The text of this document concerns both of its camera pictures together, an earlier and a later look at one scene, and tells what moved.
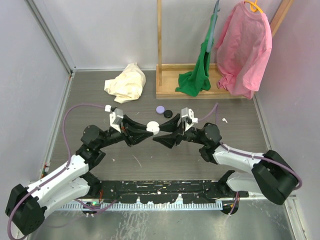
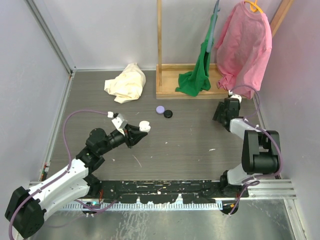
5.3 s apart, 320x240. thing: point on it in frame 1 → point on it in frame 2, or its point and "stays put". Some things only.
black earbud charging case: (168, 114) stays put
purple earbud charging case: (160, 109) stays put
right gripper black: (171, 125) → (217, 111)
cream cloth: (128, 86) stays put
